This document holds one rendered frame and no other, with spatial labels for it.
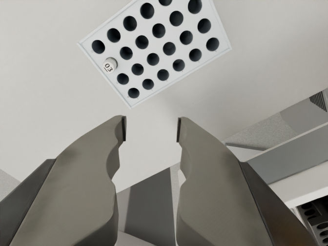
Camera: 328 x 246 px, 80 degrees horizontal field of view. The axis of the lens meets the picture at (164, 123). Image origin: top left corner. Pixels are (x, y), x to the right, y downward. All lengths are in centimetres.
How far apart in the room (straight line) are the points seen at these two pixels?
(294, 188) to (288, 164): 2
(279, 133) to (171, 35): 129
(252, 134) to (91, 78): 120
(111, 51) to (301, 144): 21
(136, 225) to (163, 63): 53
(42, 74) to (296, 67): 31
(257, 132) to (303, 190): 117
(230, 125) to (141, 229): 46
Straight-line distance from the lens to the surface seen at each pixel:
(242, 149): 137
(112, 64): 20
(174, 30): 20
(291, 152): 23
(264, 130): 138
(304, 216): 29
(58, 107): 30
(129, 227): 64
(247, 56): 27
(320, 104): 75
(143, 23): 20
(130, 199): 68
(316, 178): 21
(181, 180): 24
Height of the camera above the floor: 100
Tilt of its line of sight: 58 degrees down
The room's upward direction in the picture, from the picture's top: 177 degrees clockwise
